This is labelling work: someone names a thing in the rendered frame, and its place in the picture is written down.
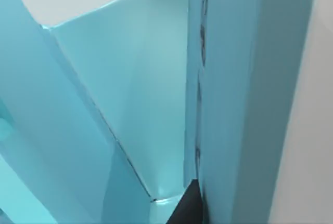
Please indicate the light blue rack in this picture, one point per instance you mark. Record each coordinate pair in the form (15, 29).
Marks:
(109, 99)

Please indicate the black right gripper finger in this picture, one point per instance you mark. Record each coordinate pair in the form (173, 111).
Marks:
(189, 205)

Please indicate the light blue book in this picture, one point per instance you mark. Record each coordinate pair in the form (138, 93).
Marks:
(247, 104)

